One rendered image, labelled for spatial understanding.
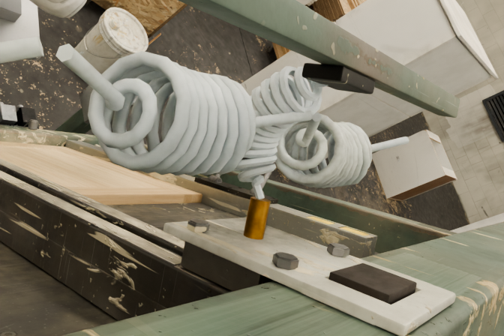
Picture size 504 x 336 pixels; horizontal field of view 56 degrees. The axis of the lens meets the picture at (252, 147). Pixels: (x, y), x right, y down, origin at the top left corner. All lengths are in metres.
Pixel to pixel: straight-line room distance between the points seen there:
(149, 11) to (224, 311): 3.06
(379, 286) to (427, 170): 5.42
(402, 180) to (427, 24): 2.98
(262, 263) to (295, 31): 0.15
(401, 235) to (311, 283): 0.79
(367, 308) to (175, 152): 0.13
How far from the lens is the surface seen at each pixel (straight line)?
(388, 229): 1.08
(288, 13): 0.24
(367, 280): 0.32
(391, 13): 3.26
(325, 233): 0.88
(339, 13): 6.32
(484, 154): 8.93
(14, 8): 1.82
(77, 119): 1.84
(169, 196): 0.98
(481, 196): 8.86
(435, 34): 3.09
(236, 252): 0.33
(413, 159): 5.79
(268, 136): 0.35
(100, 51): 2.82
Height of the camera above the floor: 2.02
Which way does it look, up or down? 32 degrees down
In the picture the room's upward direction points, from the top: 61 degrees clockwise
